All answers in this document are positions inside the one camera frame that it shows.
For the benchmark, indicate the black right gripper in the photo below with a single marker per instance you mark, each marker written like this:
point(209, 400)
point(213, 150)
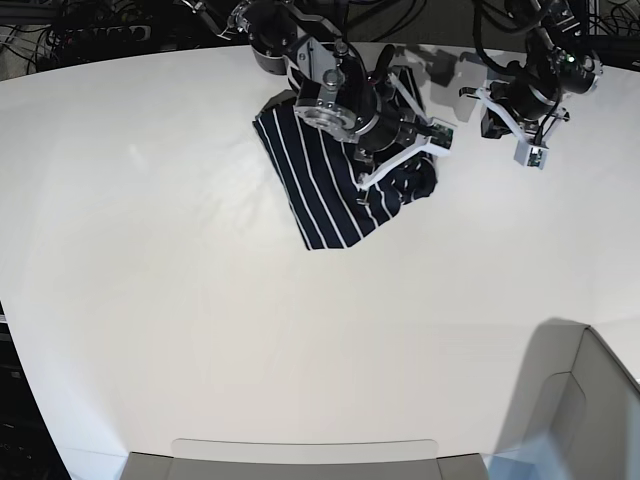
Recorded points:
point(396, 121)

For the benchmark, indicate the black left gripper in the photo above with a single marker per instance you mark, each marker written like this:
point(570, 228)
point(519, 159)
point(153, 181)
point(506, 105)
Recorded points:
point(529, 101)

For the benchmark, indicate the navy white striped T-shirt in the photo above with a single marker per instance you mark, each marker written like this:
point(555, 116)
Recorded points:
point(319, 177)

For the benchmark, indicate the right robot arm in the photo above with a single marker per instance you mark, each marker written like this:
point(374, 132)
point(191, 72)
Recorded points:
point(336, 93)

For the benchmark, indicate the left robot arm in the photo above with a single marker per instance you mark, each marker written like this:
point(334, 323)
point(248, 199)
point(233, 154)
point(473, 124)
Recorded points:
point(557, 64)

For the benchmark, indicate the black power strip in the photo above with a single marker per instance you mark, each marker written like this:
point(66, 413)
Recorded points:
point(132, 33)

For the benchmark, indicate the white bin right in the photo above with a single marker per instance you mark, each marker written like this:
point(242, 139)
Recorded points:
point(574, 412)

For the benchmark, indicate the white bin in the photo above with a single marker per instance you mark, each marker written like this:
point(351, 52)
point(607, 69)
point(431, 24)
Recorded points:
point(574, 412)
point(206, 459)

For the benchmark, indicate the white bin front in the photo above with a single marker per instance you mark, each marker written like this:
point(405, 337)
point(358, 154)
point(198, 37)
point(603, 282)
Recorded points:
point(206, 459)

